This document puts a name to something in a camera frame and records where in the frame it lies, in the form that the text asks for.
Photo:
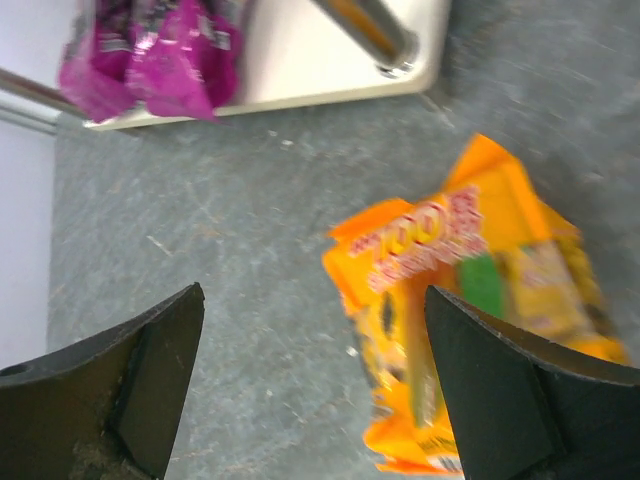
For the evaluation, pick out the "purple grape candy bag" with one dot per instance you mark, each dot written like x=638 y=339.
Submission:
x=95 y=59
x=184 y=56

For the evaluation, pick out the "white two-tier wooden shelf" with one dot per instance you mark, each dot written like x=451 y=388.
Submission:
x=304 y=53

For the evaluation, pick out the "orange mango candy bag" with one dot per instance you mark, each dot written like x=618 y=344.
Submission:
x=487 y=238

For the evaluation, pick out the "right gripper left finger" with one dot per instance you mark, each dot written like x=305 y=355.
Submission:
x=108 y=406

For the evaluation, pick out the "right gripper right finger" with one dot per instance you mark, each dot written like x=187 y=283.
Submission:
x=524 y=407

